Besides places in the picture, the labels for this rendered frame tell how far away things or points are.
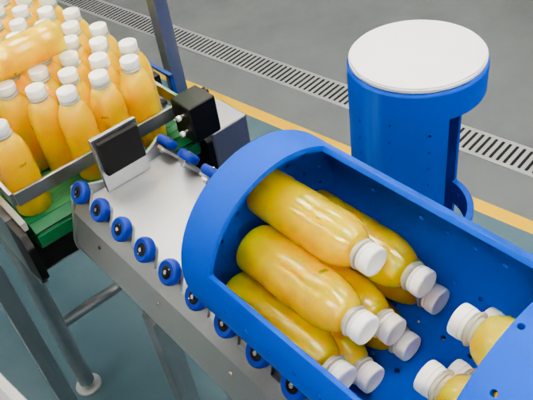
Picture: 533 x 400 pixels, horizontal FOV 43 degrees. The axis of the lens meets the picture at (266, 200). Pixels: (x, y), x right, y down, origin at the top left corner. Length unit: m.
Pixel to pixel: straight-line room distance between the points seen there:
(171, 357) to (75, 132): 0.56
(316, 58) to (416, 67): 2.15
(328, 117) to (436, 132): 1.72
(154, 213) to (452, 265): 0.59
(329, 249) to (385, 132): 0.60
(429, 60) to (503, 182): 1.37
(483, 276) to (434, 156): 0.53
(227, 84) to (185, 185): 2.10
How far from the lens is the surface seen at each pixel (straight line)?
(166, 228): 1.23
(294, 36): 3.71
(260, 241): 0.85
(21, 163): 1.34
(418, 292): 0.84
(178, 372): 1.64
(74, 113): 1.36
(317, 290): 0.79
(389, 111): 1.34
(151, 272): 1.16
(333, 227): 0.80
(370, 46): 1.45
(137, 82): 1.40
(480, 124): 2.99
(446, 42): 1.45
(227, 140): 1.59
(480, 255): 0.88
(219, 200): 0.83
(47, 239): 1.40
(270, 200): 0.86
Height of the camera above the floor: 1.75
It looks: 41 degrees down
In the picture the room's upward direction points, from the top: 10 degrees counter-clockwise
